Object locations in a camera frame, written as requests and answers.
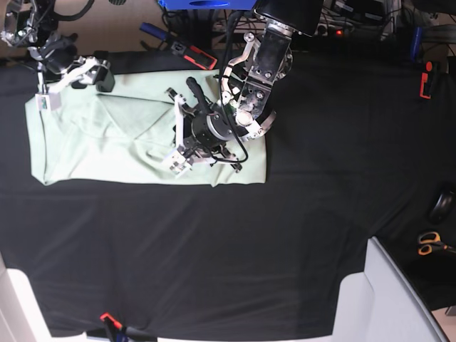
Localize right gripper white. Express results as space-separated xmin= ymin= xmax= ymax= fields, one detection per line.
xmin=35 ymin=56 xmax=115 ymax=112

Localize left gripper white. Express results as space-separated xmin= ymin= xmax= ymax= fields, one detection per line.
xmin=163 ymin=88 xmax=242 ymax=177

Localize light green T-shirt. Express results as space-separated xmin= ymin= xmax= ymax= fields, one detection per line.
xmin=25 ymin=71 xmax=266 ymax=186

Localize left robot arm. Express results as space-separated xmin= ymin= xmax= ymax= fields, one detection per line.
xmin=163 ymin=1 xmax=323 ymax=177

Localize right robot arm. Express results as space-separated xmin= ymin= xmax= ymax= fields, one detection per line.
xmin=1 ymin=1 xmax=115 ymax=112

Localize blue box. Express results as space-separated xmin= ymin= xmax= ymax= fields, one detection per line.
xmin=158 ymin=0 xmax=257 ymax=11

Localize black table cloth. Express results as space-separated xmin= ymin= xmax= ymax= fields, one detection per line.
xmin=1 ymin=53 xmax=455 ymax=341

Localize red clamp bottom edge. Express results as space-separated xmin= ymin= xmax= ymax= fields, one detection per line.
xmin=100 ymin=312 xmax=157 ymax=342

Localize white bin left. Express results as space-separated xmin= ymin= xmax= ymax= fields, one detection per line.
xmin=1 ymin=261 xmax=88 ymax=342

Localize red clamp right side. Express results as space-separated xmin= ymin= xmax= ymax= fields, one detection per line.
xmin=419 ymin=61 xmax=435 ymax=100

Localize black computer mouse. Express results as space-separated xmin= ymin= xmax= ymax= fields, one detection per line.
xmin=428 ymin=191 xmax=455 ymax=224

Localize orange handled scissors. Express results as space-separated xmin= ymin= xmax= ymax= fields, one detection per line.
xmin=418 ymin=231 xmax=455 ymax=257

